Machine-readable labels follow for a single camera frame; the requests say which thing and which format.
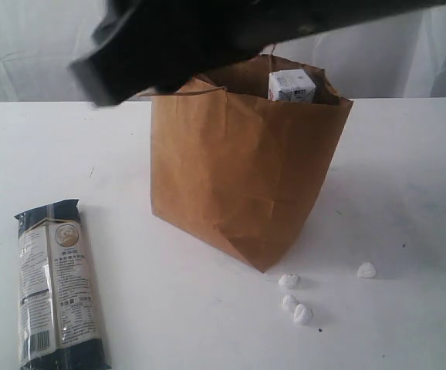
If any small white milk carton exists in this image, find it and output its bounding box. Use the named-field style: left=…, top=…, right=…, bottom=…
left=268, top=69, right=316, bottom=103

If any brown paper bag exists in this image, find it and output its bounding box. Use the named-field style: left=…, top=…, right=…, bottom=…
left=150, top=55, right=353, bottom=272

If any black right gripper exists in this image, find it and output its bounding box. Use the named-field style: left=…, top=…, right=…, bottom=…
left=69, top=1, right=323, bottom=107

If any dark blue pasta packet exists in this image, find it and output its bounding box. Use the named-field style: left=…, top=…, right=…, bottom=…
left=15, top=199, right=109, bottom=369

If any small white garlic clove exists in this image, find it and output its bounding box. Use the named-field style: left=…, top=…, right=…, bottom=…
left=282, top=294, right=298, bottom=313

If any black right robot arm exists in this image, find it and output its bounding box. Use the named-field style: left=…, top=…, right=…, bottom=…
left=70, top=1, right=432, bottom=104

